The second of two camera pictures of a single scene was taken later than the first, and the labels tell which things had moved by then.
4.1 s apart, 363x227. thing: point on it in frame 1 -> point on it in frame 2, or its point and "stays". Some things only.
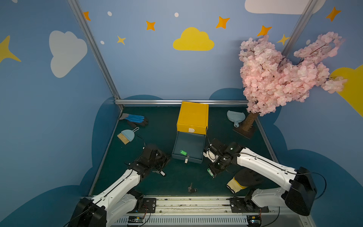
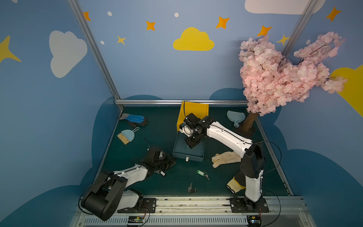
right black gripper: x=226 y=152 -> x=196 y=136
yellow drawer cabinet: x=193 y=117 stays
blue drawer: x=192 y=144 stays
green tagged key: x=210 y=172 -> x=203 y=173
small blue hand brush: x=127 y=135 stays
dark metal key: x=191 y=189 stays
